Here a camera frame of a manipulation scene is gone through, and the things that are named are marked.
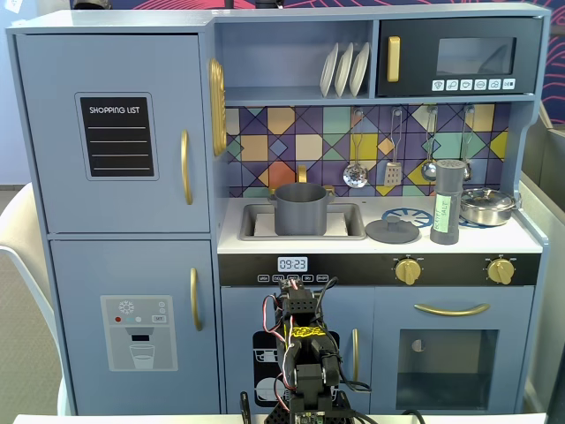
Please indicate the steel pot with lid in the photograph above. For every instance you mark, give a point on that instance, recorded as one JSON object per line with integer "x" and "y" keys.
{"x": 487, "y": 205}

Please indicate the black microwave door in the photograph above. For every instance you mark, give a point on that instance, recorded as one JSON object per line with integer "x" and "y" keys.
{"x": 419, "y": 53}

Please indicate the white chair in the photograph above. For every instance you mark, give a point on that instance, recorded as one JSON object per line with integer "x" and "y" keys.
{"x": 17, "y": 238}

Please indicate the steel hanging spoon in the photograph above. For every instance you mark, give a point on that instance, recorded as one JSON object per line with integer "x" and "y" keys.
{"x": 466, "y": 132}

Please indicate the steel ladle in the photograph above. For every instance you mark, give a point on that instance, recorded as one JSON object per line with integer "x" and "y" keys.
{"x": 428, "y": 170}

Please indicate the blue fridge door with dispenser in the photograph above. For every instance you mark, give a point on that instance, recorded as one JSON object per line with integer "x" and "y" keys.
{"x": 79, "y": 274}

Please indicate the gray plastic pot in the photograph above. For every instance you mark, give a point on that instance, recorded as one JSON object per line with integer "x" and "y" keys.
{"x": 300, "y": 214}

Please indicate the blue oven door with window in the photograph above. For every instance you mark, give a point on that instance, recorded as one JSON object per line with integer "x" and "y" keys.
{"x": 388, "y": 353}

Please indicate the gray toy sink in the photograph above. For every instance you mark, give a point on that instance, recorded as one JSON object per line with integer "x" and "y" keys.
{"x": 355, "y": 221}

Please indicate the steel slotted skimmer spoon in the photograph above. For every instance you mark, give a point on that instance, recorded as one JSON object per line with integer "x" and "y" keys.
{"x": 356, "y": 176}

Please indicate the gold stove knob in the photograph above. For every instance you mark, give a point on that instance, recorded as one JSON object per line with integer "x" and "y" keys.
{"x": 500, "y": 270}
{"x": 407, "y": 270}

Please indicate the gray round lid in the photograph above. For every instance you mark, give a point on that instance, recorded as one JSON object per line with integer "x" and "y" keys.
{"x": 390, "y": 232}

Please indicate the steel slotted spatula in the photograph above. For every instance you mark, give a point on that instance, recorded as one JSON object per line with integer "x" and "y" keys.
{"x": 392, "y": 174}

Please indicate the black gripper yellow mark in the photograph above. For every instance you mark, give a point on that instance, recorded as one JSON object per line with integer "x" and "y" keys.
{"x": 299, "y": 292}

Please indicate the blue toy kitchen unit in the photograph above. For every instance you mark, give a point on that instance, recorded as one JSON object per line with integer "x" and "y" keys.
{"x": 291, "y": 31}

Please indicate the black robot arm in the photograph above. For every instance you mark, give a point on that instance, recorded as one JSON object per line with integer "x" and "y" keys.
{"x": 300, "y": 307}

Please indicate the blue fridge door with list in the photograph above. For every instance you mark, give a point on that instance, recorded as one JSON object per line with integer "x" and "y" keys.
{"x": 53, "y": 132}

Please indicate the gray salt shaker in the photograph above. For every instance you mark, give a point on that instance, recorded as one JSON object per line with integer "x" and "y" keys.
{"x": 448, "y": 185}

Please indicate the white toy plate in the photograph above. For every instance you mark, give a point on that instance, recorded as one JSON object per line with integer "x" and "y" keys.
{"x": 359, "y": 68}
{"x": 342, "y": 73}
{"x": 328, "y": 73}

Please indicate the gold toy faucet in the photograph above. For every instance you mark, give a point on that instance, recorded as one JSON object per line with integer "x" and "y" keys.
{"x": 302, "y": 173}

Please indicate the gray office partition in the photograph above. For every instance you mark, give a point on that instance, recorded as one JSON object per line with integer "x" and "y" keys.
{"x": 545, "y": 176}

